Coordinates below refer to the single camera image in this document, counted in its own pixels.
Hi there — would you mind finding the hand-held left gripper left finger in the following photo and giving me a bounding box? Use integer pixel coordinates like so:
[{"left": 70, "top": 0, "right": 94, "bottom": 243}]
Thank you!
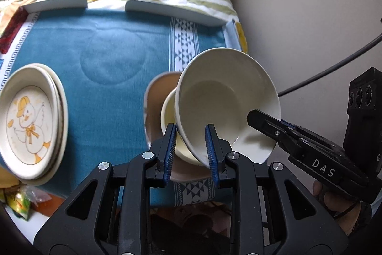
[{"left": 33, "top": 123, "right": 178, "bottom": 255}]

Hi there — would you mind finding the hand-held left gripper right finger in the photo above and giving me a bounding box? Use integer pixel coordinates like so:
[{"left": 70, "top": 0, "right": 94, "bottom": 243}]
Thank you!
[{"left": 205, "top": 124, "right": 350, "bottom": 255}]

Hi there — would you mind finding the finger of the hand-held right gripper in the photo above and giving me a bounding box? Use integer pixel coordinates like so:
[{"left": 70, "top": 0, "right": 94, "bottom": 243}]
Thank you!
[
  {"left": 281, "top": 120, "right": 344, "bottom": 154},
  {"left": 247, "top": 109, "right": 302, "bottom": 155}
]

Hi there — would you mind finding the cream round bowl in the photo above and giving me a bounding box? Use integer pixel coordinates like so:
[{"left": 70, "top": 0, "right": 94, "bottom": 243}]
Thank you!
[
  {"left": 160, "top": 88, "right": 206, "bottom": 166},
  {"left": 175, "top": 47, "right": 281, "bottom": 166}
]

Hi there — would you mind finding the plain white plate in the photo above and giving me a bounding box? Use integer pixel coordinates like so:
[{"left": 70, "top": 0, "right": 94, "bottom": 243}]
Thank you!
[{"left": 39, "top": 65, "right": 64, "bottom": 184}]

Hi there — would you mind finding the small duck print plate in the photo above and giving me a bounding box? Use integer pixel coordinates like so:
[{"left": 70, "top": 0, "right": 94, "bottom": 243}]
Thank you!
[{"left": 0, "top": 64, "right": 62, "bottom": 181}]

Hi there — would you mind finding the person's right hand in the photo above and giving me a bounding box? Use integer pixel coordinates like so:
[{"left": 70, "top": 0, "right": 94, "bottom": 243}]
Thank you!
[{"left": 312, "top": 180, "right": 363, "bottom": 236}]

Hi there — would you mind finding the blue patterned tablecloth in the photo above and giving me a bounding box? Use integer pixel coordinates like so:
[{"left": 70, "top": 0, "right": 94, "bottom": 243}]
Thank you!
[{"left": 0, "top": 8, "right": 243, "bottom": 208}]

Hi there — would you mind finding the clear plastic wrapper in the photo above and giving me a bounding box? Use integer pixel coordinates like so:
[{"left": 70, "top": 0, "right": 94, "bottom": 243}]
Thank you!
[{"left": 18, "top": 186, "right": 52, "bottom": 205}]

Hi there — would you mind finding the yellow green snack packet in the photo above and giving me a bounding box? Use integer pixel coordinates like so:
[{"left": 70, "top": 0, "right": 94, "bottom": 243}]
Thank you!
[{"left": 4, "top": 192, "right": 33, "bottom": 220}]

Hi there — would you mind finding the black cable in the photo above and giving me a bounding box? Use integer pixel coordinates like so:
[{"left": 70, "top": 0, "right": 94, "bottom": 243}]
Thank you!
[{"left": 278, "top": 33, "right": 382, "bottom": 96}]

